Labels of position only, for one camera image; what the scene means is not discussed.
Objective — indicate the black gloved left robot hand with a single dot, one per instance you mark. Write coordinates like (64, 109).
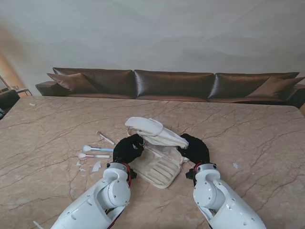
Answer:
(126, 150)

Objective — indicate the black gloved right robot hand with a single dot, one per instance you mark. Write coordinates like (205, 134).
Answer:
(197, 150)

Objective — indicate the pink ferrule makeup brush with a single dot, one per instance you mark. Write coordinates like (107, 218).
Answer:
(100, 156)

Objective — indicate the cream white cosmetics bag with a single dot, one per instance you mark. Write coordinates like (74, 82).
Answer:
(164, 138)

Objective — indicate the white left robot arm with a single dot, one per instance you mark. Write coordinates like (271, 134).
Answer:
(100, 202)

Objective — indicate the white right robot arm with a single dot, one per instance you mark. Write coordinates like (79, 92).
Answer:
(219, 202)

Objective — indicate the large torn white paper scrap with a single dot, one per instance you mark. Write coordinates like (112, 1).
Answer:
(96, 166)

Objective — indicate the brown leather sofa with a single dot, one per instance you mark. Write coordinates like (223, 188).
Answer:
(171, 83)

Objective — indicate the brown sofa pillow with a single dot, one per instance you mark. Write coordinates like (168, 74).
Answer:
(274, 87)
(74, 82)

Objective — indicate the white zip tie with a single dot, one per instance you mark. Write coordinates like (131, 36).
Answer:
(38, 224)

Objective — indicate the light wooden side table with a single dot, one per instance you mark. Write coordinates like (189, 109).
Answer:
(23, 90)

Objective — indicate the dark armchair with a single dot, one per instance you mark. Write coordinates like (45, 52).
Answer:
(8, 99)

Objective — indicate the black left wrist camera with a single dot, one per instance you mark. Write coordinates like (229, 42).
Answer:
(133, 174)

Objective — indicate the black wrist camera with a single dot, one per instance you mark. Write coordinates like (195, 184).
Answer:
(133, 174)
(189, 174)

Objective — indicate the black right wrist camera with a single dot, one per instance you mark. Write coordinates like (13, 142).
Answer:
(189, 174)

